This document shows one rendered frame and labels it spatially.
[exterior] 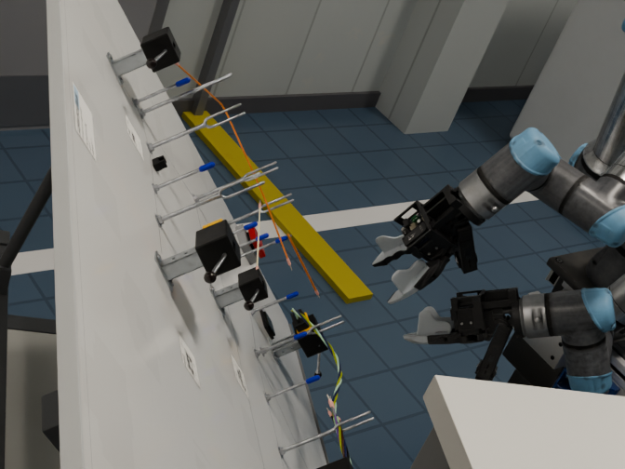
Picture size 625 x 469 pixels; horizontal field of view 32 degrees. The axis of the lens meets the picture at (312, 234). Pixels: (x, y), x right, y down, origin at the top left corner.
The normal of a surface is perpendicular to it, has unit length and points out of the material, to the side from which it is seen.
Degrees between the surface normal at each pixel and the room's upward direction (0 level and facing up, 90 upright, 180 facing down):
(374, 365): 0
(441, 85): 90
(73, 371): 39
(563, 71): 90
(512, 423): 0
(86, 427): 51
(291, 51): 90
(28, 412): 0
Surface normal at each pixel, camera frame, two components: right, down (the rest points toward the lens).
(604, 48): -0.78, 0.10
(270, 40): 0.55, 0.62
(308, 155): 0.33, -0.78
